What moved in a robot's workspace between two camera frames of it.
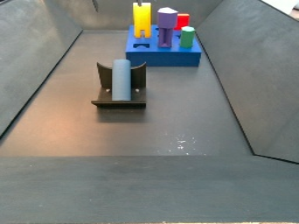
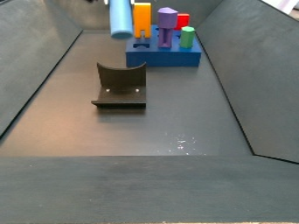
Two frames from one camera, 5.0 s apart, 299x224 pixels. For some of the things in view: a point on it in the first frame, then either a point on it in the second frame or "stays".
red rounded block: (182, 21) stays
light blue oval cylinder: (122, 80) -> (120, 18)
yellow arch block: (143, 18) stays
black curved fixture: (138, 89) stays
